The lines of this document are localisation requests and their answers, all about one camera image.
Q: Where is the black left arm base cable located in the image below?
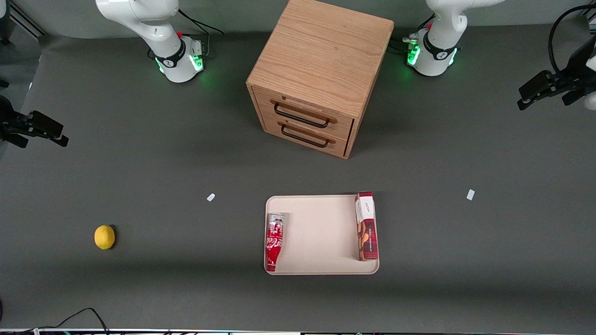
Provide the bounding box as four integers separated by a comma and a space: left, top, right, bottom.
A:
390, 14, 436, 54

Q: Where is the wooden two-drawer cabinet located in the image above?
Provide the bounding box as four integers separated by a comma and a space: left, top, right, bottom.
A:
246, 0, 395, 160

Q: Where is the black drawer handle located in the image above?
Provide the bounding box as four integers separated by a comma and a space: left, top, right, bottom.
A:
280, 124, 330, 148
273, 102, 331, 129

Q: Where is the black arm base cable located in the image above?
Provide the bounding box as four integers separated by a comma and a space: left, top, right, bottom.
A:
178, 8, 224, 57
390, 14, 436, 54

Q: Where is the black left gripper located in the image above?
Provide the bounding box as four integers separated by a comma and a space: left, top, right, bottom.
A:
517, 34, 596, 111

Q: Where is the red cola bottle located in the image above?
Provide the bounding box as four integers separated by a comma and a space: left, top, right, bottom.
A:
265, 213, 286, 272

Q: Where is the black right arm base cable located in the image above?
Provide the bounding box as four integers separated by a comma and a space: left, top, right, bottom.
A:
178, 8, 224, 57

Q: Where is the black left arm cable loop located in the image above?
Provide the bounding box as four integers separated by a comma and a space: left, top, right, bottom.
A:
548, 5, 596, 75

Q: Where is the wooden drawer front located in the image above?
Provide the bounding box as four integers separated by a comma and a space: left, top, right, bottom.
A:
262, 114, 350, 157
251, 87, 355, 140

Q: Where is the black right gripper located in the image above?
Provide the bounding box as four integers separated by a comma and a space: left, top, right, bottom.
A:
0, 95, 69, 149

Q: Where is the red cookie box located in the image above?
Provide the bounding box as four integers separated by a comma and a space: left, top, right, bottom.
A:
354, 191, 379, 261

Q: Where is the black table edge cable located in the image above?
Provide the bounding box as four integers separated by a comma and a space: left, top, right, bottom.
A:
0, 307, 110, 334

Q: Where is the aluminium frame rail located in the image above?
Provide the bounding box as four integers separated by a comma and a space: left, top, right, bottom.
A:
8, 0, 48, 38

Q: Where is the beige rectangular tray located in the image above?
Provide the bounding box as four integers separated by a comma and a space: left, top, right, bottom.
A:
264, 194, 380, 275

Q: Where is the yellow lemon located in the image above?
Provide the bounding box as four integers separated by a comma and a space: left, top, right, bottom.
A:
94, 225, 116, 250

